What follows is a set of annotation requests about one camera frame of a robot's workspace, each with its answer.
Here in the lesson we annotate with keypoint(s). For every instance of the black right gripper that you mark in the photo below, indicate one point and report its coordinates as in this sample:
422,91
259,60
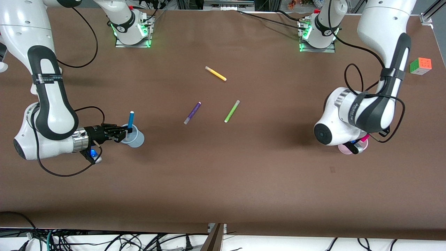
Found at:
96,134

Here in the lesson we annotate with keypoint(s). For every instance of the blue marker pen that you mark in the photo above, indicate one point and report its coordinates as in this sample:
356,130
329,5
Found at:
131,120

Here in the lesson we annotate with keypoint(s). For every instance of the pink marker pen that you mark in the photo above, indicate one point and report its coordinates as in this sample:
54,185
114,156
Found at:
364,138

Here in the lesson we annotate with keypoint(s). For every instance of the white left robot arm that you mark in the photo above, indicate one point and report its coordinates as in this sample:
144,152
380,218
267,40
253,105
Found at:
369,111

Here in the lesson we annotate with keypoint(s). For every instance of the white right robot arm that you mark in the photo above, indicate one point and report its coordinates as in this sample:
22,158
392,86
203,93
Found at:
52,104

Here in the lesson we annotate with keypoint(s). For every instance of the translucent blue plastic cup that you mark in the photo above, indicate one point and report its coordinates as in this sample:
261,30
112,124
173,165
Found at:
136,139

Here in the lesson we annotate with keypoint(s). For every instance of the purple marker pen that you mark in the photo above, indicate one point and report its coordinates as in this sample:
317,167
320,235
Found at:
192,112

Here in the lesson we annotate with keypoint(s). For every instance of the yellow marker pen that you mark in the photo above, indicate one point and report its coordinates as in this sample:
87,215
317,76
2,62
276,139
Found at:
216,73

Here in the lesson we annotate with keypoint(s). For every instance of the green marker pen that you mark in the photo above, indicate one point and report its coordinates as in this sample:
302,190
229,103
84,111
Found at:
232,111

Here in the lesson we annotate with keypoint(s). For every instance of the white desk lamp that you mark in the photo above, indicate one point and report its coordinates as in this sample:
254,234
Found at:
2,67

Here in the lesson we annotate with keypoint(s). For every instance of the brown table leg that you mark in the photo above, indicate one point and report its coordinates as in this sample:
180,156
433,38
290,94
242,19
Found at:
213,238

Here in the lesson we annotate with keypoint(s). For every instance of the grey metal box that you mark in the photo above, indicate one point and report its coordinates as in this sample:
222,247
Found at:
228,4

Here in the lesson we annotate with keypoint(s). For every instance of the translucent pink plastic cup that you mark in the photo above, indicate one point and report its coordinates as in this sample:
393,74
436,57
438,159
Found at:
343,150

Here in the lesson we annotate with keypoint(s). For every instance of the colourful puzzle cube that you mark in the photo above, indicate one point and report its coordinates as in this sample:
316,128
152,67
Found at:
420,66

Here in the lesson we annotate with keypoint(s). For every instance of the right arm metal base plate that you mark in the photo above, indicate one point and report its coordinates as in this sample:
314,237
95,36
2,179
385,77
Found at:
146,33

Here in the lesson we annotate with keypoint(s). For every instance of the silver metal corner bracket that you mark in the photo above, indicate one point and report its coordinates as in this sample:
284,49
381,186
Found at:
224,228

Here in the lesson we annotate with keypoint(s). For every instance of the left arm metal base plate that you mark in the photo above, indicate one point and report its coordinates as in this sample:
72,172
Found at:
331,48

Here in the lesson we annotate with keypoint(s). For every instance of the aluminium frame profile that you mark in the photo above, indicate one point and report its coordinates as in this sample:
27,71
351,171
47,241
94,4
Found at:
432,12

